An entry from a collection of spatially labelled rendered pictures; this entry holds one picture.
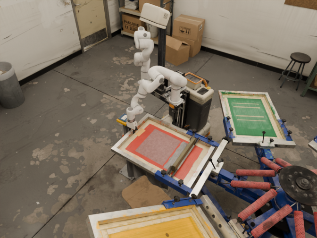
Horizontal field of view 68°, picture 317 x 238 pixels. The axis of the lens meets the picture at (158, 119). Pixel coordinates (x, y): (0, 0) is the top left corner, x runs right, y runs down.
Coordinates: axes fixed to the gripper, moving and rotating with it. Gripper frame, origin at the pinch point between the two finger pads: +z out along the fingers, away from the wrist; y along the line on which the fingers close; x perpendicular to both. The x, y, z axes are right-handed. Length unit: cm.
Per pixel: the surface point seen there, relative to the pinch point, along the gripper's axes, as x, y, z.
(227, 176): 3, -98, -6
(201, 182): 19, -82, -6
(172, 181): 28, -62, -2
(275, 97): -289, -106, 98
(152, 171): 29, -43, -1
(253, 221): 27, -126, -6
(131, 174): 20.6, -11.9, 39.1
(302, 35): -380, -104, 13
